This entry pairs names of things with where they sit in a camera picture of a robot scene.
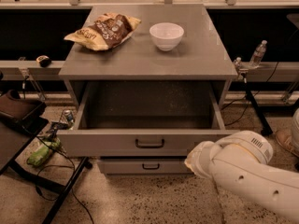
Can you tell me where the grey drawer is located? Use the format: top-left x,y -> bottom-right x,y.
58,81 -> 231,157
97,158 -> 191,175

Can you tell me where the black tripod stand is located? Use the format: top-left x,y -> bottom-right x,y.
233,57 -> 274,136

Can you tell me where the grey drawer cabinet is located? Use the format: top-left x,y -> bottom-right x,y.
58,3 -> 239,110

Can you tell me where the soda can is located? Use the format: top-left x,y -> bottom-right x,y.
63,110 -> 75,124

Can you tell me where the grey top drawer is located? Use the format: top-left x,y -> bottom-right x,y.
58,81 -> 231,157

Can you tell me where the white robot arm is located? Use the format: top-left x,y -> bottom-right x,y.
185,131 -> 299,223

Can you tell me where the clear plastic water bottle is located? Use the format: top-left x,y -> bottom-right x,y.
249,40 -> 267,69

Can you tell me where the brown yellow chip bag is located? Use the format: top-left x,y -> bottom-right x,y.
64,13 -> 141,51

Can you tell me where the white ceramic bowl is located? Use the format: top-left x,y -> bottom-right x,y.
149,22 -> 184,51

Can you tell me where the black side table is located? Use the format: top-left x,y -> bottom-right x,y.
1,91 -> 92,224

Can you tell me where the green snack bag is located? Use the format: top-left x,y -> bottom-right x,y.
26,140 -> 61,167

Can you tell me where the grey bottom drawer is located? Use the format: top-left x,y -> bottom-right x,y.
97,158 -> 191,175

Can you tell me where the black tape measure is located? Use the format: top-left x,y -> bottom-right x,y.
36,55 -> 51,68

